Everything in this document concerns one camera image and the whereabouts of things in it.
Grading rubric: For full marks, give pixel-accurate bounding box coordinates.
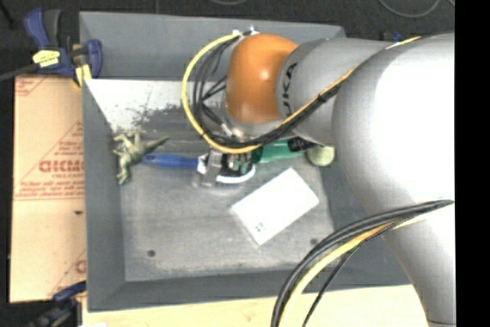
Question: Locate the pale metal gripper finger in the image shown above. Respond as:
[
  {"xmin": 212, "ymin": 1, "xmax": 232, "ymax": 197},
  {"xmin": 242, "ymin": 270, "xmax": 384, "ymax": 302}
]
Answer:
[
  {"xmin": 197, "ymin": 151, "xmax": 224, "ymax": 175},
  {"xmin": 200, "ymin": 168, "xmax": 221, "ymax": 188}
]

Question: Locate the blue and white brush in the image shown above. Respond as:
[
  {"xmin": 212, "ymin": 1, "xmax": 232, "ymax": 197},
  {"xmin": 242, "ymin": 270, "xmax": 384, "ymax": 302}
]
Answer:
[{"xmin": 142, "ymin": 152, "xmax": 257, "ymax": 185}]

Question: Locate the green bottle with black label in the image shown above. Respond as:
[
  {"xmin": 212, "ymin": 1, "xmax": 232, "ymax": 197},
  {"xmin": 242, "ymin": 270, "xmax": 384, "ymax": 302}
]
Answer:
[{"xmin": 250, "ymin": 137, "xmax": 319, "ymax": 165}]

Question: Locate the grey metal bin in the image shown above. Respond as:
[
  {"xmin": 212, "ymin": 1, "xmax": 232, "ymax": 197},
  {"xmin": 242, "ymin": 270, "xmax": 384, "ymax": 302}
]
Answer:
[{"xmin": 79, "ymin": 11, "xmax": 413, "ymax": 311}]

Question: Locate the white flat box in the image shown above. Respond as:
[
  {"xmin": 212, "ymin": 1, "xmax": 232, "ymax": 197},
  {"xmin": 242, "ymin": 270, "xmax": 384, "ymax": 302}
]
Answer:
[{"xmin": 230, "ymin": 167, "xmax": 320, "ymax": 247}]

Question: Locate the green toy dinosaur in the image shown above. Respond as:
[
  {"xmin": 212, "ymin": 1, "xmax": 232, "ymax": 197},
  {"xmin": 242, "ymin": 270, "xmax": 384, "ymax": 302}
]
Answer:
[{"xmin": 112, "ymin": 131, "xmax": 171, "ymax": 186}]

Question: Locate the pale green ball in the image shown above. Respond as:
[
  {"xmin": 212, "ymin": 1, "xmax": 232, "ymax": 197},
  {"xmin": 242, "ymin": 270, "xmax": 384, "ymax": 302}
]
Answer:
[{"xmin": 306, "ymin": 145, "xmax": 336, "ymax": 168}]

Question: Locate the brown cardboard board red print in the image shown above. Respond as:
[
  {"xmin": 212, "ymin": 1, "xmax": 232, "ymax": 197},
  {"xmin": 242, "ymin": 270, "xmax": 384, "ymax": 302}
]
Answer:
[{"xmin": 8, "ymin": 74, "xmax": 87, "ymax": 303}]

